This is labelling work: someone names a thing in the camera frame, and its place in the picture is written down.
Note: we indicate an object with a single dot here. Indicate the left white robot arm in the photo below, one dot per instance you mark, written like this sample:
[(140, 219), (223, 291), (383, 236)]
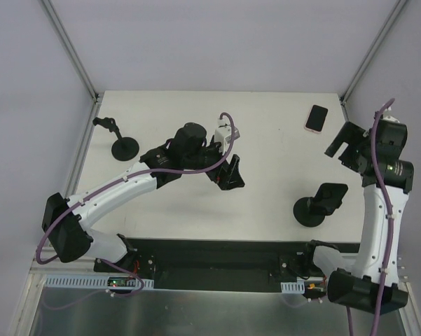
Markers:
[(69, 222)]

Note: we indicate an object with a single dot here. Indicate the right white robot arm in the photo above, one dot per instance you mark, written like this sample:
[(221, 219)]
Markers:
[(372, 284)]

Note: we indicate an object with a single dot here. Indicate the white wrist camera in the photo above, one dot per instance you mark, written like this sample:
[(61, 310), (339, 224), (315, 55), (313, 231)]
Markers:
[(225, 135), (386, 115)]

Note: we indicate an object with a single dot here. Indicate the black gooseneck phone stand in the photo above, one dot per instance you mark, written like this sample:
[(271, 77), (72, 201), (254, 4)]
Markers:
[(124, 148)]

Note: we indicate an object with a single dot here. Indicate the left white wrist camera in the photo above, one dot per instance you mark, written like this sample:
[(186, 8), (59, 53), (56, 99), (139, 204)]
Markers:
[(225, 135)]

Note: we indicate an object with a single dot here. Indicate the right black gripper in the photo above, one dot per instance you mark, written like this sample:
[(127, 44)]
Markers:
[(350, 148)]

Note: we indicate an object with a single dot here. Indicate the right aluminium frame post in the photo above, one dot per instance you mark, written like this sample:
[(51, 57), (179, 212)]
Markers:
[(374, 48)]

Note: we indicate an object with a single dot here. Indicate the left white cable duct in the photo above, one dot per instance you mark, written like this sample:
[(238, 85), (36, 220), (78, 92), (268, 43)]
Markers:
[(97, 282)]

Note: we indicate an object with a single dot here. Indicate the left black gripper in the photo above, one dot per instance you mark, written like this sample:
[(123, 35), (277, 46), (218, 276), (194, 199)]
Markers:
[(221, 173)]

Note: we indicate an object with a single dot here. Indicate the pink case smartphone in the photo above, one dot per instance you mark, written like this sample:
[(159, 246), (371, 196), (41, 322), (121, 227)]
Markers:
[(316, 119)]

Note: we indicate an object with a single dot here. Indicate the right white cable duct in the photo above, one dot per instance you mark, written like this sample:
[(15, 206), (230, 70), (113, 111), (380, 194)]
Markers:
[(293, 288)]

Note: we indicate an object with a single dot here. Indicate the left aluminium frame post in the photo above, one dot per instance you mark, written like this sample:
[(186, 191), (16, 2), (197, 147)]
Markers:
[(64, 38)]

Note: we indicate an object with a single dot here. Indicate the white cable duct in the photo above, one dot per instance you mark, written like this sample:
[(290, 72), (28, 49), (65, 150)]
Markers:
[(293, 288), (97, 282)]

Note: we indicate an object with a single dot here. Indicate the black round-base phone stand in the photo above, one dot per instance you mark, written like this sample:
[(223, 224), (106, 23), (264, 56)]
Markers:
[(301, 212)]

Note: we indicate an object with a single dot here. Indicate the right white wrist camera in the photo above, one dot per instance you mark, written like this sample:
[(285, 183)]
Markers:
[(386, 115)]

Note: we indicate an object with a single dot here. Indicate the aluminium rail bar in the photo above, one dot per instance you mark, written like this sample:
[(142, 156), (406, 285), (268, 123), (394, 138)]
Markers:
[(85, 264)]

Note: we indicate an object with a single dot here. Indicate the aluminium frame post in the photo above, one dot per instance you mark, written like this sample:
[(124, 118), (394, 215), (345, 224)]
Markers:
[(64, 38), (374, 48)]

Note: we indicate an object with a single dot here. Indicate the black case smartphone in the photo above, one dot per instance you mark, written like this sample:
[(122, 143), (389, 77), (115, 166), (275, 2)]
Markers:
[(328, 198)]

